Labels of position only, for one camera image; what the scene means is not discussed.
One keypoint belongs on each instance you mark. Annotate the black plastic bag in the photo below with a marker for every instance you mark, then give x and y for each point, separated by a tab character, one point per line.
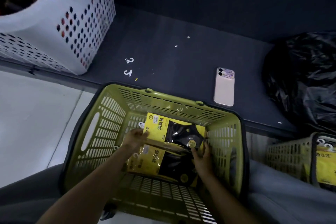
304	79

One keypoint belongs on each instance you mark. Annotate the person's right hand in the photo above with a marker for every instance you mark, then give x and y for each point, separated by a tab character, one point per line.
203	163

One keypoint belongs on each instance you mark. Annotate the person's right fingers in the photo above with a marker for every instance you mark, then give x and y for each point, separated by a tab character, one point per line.
207	149

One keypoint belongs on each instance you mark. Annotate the green plastic shopping basket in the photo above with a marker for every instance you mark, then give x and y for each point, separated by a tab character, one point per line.
288	158
105	126

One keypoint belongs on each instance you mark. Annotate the person's left leg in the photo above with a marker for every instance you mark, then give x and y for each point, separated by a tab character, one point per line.
26	195

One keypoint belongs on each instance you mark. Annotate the person's leg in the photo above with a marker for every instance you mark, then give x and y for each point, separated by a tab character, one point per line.
26	195
288	200

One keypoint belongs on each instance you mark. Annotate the person's left forearm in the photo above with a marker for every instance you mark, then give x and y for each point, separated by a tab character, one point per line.
86	189

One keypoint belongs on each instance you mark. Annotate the white plastic hook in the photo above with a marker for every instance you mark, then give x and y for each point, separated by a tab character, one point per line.
128	73
129	60

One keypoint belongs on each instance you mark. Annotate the person's right leg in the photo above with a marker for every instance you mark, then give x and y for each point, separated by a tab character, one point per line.
288	200

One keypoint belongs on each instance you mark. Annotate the white perforated plastic basket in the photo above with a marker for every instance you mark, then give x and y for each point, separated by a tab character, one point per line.
47	32

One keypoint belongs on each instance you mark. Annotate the person's right forearm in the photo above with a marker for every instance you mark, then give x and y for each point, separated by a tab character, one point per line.
225	200

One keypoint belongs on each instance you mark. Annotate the person's left hand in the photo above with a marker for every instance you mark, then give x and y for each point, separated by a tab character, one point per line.
133	142

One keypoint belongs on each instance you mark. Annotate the pink smartphone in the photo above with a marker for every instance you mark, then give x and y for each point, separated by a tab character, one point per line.
224	88

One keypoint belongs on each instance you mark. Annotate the person's left fingers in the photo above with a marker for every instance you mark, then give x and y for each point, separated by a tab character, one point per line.
140	134

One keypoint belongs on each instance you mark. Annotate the yellow sock packet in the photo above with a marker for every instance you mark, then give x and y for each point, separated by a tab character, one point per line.
170	132
168	166

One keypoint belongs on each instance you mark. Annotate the bundle of yellow packets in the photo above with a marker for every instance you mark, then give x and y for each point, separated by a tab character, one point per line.
325	163

